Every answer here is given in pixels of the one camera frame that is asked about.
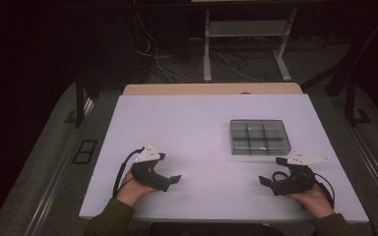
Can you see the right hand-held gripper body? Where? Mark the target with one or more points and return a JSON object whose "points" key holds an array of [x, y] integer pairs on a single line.
{"points": [[297, 183]]}

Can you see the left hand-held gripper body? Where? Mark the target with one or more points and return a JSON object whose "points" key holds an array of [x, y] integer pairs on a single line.
{"points": [[146, 173]]}

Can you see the clear plastic compartment box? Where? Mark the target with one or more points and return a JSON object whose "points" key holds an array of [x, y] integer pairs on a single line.
{"points": [[259, 137]]}

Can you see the person's left hand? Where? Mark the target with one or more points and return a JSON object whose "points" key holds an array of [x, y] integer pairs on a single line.
{"points": [[131, 191]]}

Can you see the person's right hand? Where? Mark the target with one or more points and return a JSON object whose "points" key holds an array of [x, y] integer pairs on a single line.
{"points": [[316, 201]]}

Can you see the person's dark clothing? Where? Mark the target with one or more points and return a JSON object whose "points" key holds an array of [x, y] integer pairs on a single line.
{"points": [[216, 230]]}

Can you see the round brown table grommet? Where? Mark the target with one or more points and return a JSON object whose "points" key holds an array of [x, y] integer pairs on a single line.
{"points": [[245, 93]]}

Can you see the black metal stand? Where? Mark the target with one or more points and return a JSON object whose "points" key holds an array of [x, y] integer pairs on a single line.
{"points": [[79, 101], [351, 101]]}

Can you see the grey metal shelf stand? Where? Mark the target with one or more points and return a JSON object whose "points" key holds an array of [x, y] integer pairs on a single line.
{"points": [[247, 29]]}

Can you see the metal floor rail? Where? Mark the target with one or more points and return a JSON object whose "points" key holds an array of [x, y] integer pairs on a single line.
{"points": [[370, 164], [57, 177]]}

